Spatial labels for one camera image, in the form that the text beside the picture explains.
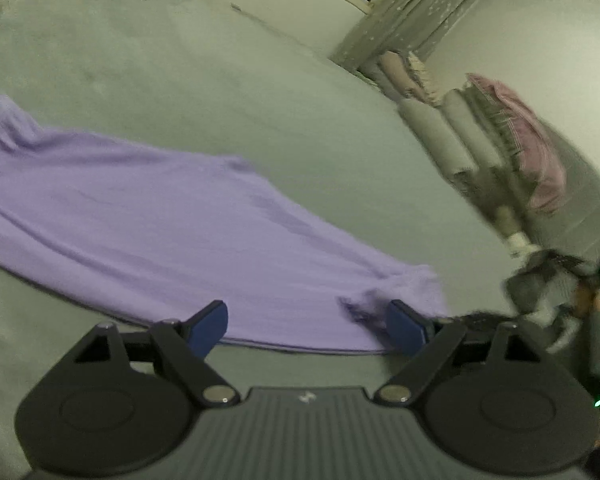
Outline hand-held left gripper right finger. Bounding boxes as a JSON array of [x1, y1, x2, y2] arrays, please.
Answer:
[[375, 300, 546, 407]]

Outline purple pants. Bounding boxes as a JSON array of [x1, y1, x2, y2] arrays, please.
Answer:
[[0, 94, 452, 357]]

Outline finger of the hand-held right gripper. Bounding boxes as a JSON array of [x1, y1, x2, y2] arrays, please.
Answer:
[[450, 311, 521, 326]]

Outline grey bed blanket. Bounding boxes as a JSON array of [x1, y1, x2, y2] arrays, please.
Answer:
[[0, 0, 600, 480]]

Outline pink folded blanket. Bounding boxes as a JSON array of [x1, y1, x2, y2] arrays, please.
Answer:
[[379, 50, 422, 99]]

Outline grey star curtain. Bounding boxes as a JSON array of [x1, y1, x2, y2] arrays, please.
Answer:
[[330, 0, 512, 72]]

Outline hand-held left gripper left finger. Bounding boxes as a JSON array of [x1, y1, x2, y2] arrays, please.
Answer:
[[72, 300, 241, 407]]

